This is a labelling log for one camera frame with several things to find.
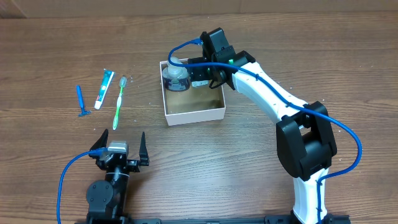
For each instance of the toothpaste tube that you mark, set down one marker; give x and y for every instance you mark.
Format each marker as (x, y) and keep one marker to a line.
(107, 78)

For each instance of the green white soap box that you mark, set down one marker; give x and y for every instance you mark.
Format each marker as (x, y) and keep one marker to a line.
(197, 84)

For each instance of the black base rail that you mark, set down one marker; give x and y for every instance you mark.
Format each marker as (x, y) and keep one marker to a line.
(270, 219)

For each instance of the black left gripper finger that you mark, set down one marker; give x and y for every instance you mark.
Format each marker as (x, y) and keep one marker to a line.
(143, 154)
(99, 146)

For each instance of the white cardboard box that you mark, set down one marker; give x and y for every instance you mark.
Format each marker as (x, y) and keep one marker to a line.
(190, 103)

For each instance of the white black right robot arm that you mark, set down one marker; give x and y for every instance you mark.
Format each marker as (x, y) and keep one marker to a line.
(304, 136)

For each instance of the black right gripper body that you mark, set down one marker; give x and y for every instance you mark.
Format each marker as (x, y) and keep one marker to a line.
(204, 73)

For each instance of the blue disposable razor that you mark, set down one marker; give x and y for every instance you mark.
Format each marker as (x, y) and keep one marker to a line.
(84, 112)

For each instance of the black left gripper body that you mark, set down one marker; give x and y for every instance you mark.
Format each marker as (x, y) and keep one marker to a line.
(134, 166)

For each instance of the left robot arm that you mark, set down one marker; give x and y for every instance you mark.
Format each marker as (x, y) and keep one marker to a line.
(107, 198)

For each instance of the clear soap bottle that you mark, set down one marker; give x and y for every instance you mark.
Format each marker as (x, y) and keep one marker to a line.
(175, 78)

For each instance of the green toothbrush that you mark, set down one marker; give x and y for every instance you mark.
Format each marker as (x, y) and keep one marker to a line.
(122, 85)

